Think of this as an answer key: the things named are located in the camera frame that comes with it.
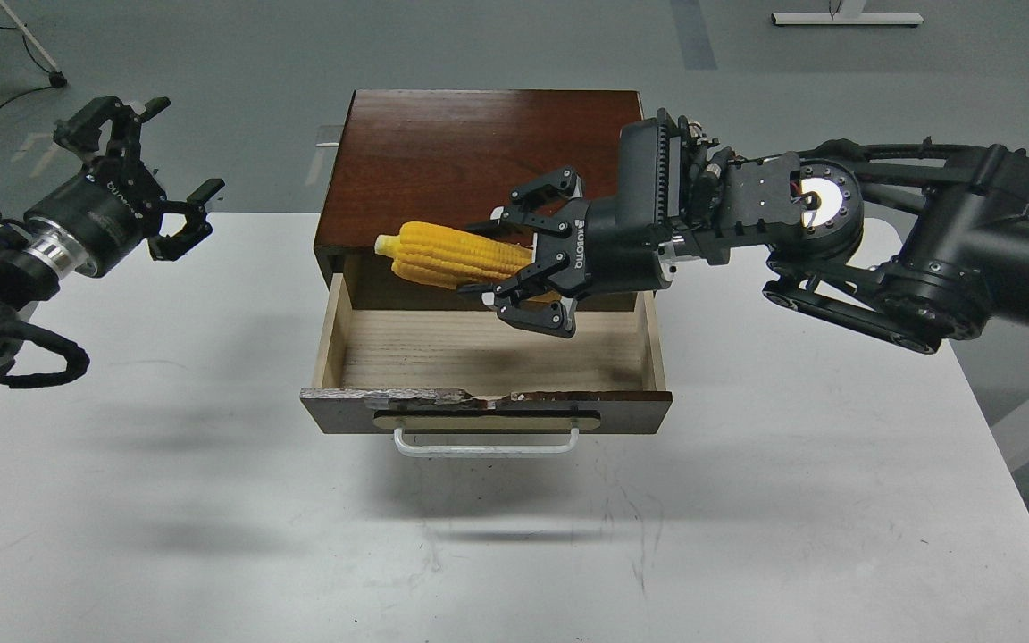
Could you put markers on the white stand leg with caster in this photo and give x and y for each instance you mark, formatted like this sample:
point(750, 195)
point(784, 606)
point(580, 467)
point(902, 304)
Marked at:
point(33, 48)

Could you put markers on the white desk foot background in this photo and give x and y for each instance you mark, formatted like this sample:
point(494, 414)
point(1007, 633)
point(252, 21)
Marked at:
point(846, 13)

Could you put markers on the yellow corn cob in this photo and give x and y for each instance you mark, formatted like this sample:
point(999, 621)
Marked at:
point(444, 257)

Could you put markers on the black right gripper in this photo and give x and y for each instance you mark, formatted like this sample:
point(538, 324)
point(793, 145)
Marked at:
point(589, 248)

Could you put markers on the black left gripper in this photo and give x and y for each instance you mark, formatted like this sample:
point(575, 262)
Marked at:
point(94, 220)

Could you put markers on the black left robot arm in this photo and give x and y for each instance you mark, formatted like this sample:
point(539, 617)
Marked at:
point(32, 357)

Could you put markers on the dark wooden cabinet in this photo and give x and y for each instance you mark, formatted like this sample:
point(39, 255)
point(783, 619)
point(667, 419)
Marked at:
point(450, 156)

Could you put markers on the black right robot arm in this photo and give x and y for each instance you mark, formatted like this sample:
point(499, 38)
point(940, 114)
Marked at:
point(913, 244)

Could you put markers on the wooden drawer with white handle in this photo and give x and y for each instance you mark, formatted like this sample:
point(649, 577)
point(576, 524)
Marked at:
point(398, 358)

